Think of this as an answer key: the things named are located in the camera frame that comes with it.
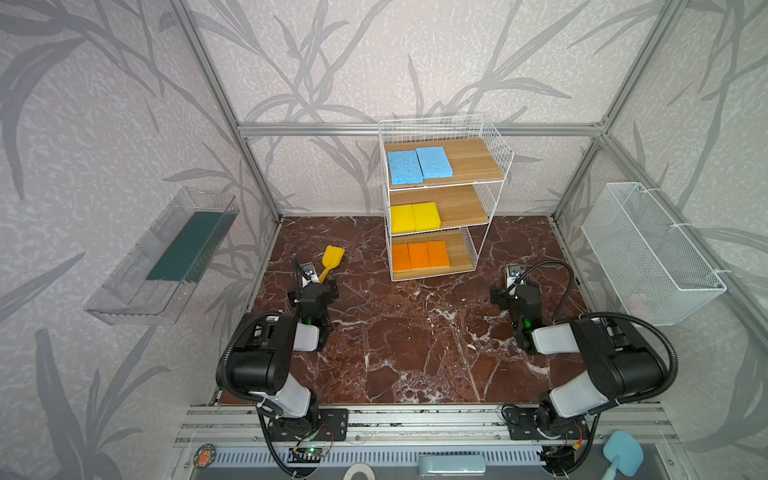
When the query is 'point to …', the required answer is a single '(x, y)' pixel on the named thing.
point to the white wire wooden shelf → (465, 202)
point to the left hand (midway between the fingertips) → (316, 269)
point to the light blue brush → (624, 454)
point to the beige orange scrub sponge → (405, 256)
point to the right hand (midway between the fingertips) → (513, 272)
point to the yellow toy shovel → (331, 259)
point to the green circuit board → (316, 451)
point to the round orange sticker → (204, 456)
